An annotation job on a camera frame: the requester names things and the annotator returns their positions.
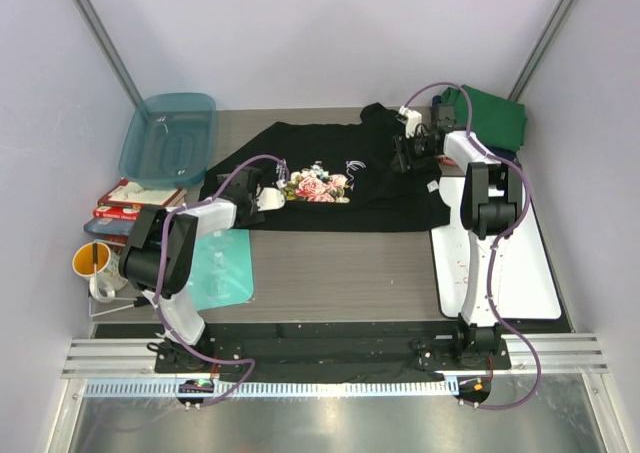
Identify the teal plastic bin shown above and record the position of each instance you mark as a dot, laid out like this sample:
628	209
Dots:
170	141

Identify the green folded t shirt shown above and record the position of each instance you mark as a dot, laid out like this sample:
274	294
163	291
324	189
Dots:
497	122

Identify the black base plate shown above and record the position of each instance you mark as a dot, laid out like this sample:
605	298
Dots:
326	353

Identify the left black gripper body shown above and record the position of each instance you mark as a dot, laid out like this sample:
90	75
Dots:
255	216

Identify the blue grey book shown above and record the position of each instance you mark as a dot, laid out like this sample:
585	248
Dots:
108	226

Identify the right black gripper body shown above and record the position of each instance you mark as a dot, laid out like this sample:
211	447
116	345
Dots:
417	150

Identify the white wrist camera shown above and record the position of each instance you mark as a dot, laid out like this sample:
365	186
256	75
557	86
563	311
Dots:
411	119
270	199

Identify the aluminium rail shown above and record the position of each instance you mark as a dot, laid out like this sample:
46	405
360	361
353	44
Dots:
549	353

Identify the yellow mug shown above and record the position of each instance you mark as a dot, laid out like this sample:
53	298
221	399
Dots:
91	258

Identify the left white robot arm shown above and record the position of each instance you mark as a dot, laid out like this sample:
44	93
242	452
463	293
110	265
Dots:
158	255

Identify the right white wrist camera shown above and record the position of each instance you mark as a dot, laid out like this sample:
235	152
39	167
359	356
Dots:
411	119

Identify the white whiteboard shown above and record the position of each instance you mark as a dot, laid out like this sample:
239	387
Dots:
522	278

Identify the aluminium corner post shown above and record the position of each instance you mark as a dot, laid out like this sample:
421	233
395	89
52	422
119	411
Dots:
100	34
552	28

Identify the right aluminium corner post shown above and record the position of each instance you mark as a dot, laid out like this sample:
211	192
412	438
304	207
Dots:
552	28

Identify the white floral mug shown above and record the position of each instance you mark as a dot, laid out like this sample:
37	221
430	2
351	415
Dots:
106	281

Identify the white slotted cable duct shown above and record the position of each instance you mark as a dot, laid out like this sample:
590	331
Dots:
182	388

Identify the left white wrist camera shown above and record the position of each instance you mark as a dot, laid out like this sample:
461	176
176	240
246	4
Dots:
270	199

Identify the black floral t shirt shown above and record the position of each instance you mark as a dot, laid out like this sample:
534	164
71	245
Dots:
341	177

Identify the left aluminium corner post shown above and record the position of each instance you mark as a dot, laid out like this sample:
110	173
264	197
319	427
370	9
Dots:
100	34

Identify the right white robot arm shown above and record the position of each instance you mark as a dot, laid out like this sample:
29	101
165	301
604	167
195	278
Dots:
490	209

